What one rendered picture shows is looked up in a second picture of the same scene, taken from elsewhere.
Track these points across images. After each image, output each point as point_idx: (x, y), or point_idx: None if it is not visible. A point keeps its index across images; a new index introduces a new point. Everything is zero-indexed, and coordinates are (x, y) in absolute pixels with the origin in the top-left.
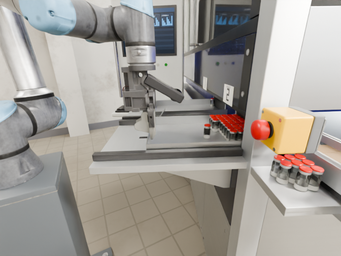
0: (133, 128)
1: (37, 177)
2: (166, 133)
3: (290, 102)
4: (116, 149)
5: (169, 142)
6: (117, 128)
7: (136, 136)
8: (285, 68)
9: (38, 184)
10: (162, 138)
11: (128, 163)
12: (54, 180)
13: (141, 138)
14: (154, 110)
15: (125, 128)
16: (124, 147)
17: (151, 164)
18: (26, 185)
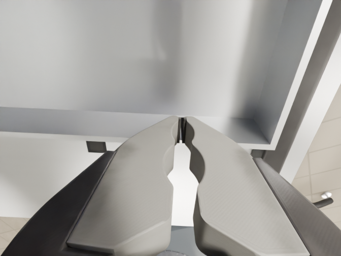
0: (10, 177)
1: (173, 248)
2: (41, 36)
3: None
4: (189, 199)
5: (157, 25)
6: (26, 216)
7: (86, 160)
8: None
9: (193, 241)
10: (112, 59)
11: (286, 165)
12: (186, 230)
13: (104, 144)
14: (142, 234)
15: (13, 198)
16: (174, 185)
17: (322, 104)
18: (192, 250)
